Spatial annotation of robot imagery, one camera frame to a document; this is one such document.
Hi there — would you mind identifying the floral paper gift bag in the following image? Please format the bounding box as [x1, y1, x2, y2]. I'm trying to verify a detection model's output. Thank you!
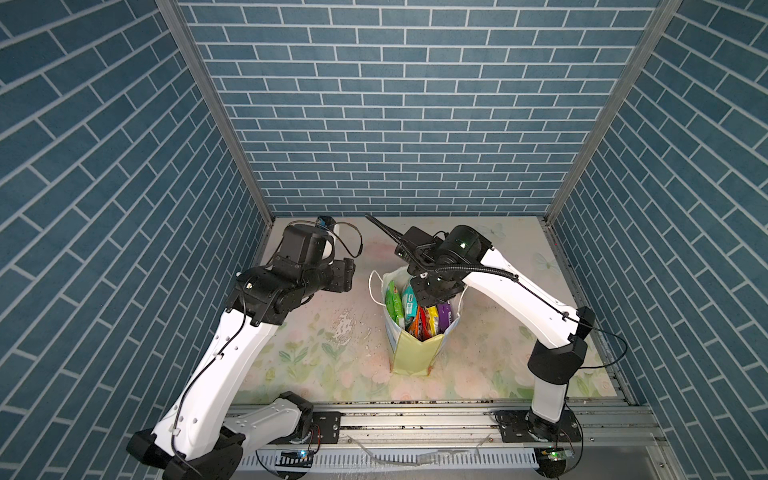
[368, 267, 464, 376]

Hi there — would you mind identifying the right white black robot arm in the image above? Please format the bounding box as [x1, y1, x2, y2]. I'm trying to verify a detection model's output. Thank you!
[366, 215, 594, 441]

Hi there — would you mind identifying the purple Fox's candy packet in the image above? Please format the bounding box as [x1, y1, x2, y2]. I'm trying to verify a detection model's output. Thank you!
[437, 303, 453, 334]

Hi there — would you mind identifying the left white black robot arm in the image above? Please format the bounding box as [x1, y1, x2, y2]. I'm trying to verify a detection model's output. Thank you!
[127, 216, 356, 479]

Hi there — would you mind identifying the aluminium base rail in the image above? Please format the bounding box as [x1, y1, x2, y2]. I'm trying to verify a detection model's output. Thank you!
[226, 400, 684, 479]

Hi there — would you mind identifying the teal snack packet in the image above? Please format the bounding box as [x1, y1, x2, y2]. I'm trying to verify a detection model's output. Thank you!
[401, 283, 419, 327]

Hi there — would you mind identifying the white slotted cable duct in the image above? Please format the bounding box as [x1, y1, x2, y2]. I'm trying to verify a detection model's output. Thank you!
[237, 448, 539, 473]

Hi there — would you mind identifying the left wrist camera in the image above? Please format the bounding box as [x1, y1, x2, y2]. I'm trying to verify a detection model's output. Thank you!
[315, 216, 337, 235]

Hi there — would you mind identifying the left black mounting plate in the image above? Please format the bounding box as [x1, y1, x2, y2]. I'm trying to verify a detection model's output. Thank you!
[298, 411, 342, 447]

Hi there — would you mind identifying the black mounting plate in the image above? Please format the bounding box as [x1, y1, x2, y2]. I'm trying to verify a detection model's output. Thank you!
[492, 409, 583, 444]
[298, 411, 342, 447]

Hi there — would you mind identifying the orange Fox's candy packet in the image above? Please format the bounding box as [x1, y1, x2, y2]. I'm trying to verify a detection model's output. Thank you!
[407, 311, 423, 341]

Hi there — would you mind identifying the yellow green snack packet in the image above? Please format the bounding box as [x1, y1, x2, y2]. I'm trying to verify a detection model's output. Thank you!
[421, 306, 440, 340]

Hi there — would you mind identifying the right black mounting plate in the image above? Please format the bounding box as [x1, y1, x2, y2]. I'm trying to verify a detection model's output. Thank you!
[492, 409, 583, 444]

